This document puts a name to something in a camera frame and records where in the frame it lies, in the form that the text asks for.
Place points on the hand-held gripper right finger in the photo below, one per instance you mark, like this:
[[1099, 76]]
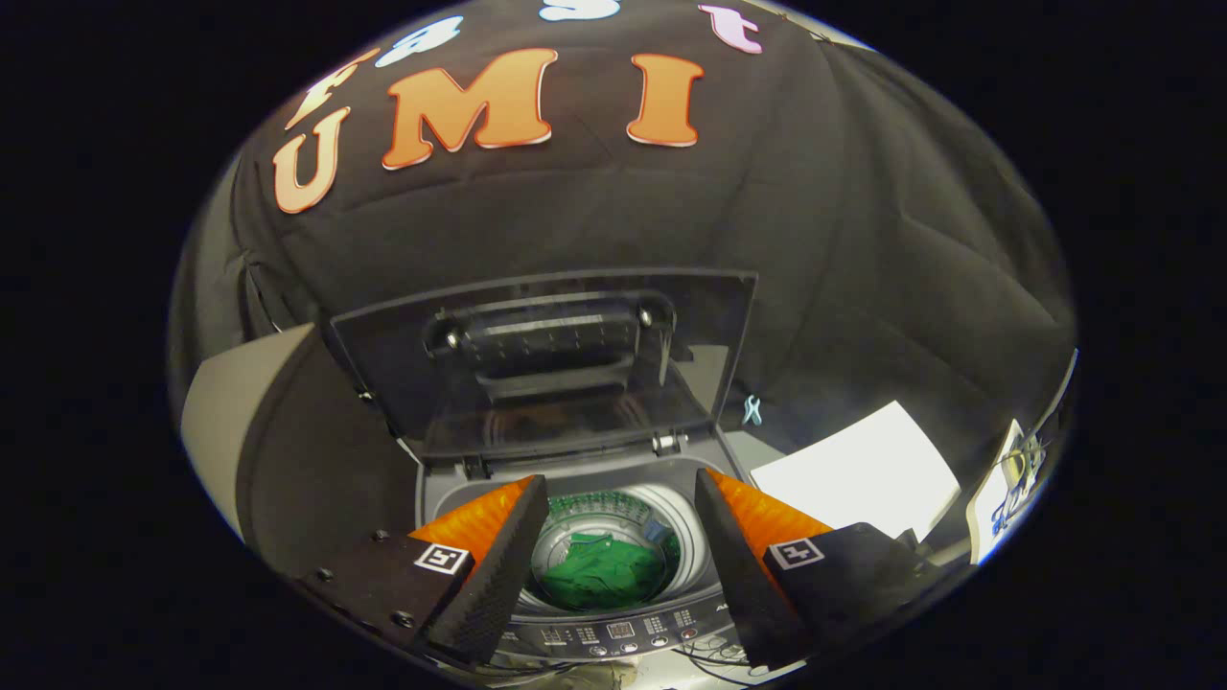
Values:
[[743, 575]]

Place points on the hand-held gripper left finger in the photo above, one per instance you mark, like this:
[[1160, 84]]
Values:
[[498, 565]]

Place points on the green polo shirt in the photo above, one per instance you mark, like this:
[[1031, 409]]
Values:
[[604, 575]]

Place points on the dark washing machine lid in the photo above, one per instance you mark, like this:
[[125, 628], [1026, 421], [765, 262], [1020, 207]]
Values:
[[556, 364]]

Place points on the white board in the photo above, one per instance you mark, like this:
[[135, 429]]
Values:
[[853, 470]]

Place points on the light blue clip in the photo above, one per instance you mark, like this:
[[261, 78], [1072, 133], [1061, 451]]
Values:
[[753, 410]]

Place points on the white side table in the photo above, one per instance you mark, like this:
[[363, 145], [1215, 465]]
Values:
[[987, 508]]

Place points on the small yellow grey gadget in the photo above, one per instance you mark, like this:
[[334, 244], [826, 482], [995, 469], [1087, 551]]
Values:
[[1014, 465]]

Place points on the grey board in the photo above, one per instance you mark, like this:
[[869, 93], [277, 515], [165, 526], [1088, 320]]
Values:
[[230, 422]]

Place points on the black backdrop cloth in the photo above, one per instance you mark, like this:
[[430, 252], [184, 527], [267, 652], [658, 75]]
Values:
[[863, 240]]

